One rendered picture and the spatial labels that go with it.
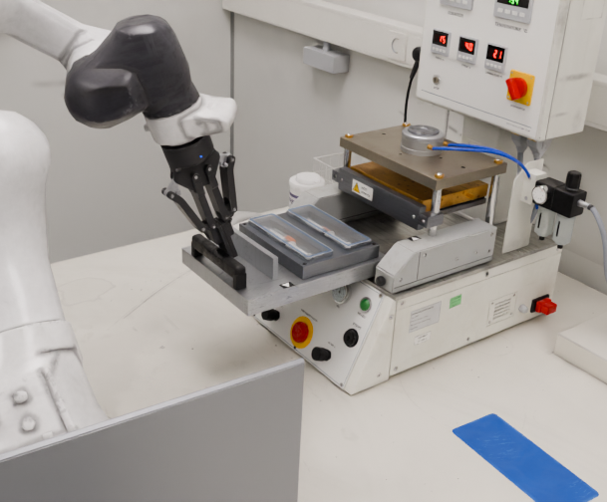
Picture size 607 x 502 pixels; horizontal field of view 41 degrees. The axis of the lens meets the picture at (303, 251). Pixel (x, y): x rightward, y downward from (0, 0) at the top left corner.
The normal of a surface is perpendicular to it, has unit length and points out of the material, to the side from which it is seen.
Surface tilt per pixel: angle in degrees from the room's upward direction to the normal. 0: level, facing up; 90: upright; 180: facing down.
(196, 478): 90
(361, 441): 0
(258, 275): 0
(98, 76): 48
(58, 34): 99
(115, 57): 87
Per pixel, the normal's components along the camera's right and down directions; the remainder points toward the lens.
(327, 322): -0.72, -0.18
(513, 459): 0.04, -0.90
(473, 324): 0.58, 0.38
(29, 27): 0.21, 0.73
